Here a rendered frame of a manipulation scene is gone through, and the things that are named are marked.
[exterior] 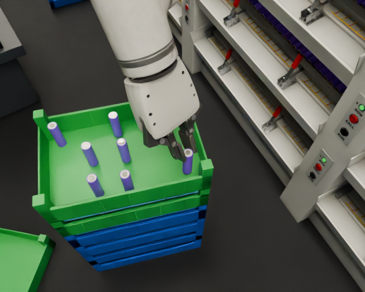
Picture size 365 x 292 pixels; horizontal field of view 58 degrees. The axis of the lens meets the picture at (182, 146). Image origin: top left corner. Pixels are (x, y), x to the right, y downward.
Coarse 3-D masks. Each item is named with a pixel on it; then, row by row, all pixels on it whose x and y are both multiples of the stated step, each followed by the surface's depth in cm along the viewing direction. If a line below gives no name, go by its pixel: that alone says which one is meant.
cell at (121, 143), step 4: (120, 140) 60; (124, 140) 60; (120, 144) 60; (124, 144) 60; (120, 148) 60; (124, 148) 60; (128, 148) 62; (120, 152) 62; (124, 152) 62; (128, 152) 63; (124, 156) 63; (128, 156) 63; (124, 160) 64; (128, 160) 64
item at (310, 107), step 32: (224, 0) 99; (256, 0) 94; (224, 32) 97; (256, 32) 92; (288, 32) 87; (256, 64) 87; (288, 64) 84; (320, 64) 80; (288, 96) 81; (320, 96) 79; (320, 128) 72
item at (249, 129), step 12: (180, 36) 140; (204, 72) 132; (216, 84) 125; (228, 96) 121; (228, 108) 124; (240, 120) 118; (252, 132) 113; (264, 144) 109; (264, 156) 112; (276, 168) 107; (288, 180) 103
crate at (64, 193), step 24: (48, 120) 64; (72, 120) 67; (96, 120) 68; (120, 120) 70; (48, 144) 67; (72, 144) 67; (96, 144) 67; (48, 168) 63; (72, 168) 64; (96, 168) 64; (120, 168) 64; (144, 168) 64; (168, 168) 64; (192, 168) 64; (48, 192) 60; (72, 192) 61; (120, 192) 56; (144, 192) 57; (168, 192) 59; (48, 216) 56; (72, 216) 58
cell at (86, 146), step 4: (84, 144) 59; (88, 144) 59; (84, 148) 59; (88, 148) 59; (92, 148) 60; (84, 152) 60; (88, 152) 60; (92, 152) 61; (88, 156) 61; (92, 156) 61; (88, 160) 62; (92, 160) 62; (96, 160) 63; (92, 164) 63; (96, 164) 64
